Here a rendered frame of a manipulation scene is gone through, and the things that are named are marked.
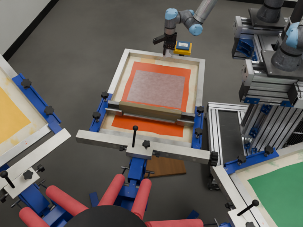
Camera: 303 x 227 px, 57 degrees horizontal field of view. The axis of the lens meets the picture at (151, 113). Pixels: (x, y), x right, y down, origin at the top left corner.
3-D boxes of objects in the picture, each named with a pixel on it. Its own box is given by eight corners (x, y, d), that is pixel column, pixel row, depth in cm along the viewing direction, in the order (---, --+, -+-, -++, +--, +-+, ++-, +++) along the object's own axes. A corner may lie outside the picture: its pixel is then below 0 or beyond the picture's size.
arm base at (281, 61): (295, 55, 159) (302, 41, 152) (302, 72, 149) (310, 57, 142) (268, 53, 160) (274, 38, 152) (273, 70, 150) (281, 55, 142)
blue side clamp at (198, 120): (193, 112, 170) (195, 105, 165) (202, 114, 170) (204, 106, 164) (190, 153, 150) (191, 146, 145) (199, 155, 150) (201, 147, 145)
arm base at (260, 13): (276, 12, 192) (282, -2, 184) (281, 24, 182) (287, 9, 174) (254, 10, 192) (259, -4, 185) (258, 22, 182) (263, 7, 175)
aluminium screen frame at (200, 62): (125, 52, 205) (125, 48, 203) (204, 63, 200) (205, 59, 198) (92, 136, 154) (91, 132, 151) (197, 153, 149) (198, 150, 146)
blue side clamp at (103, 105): (105, 99, 175) (104, 91, 169) (113, 100, 174) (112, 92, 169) (90, 136, 155) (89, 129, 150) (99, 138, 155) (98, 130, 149)
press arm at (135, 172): (135, 152, 143) (135, 147, 139) (146, 154, 143) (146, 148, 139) (127, 182, 132) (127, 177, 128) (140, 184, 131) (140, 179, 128)
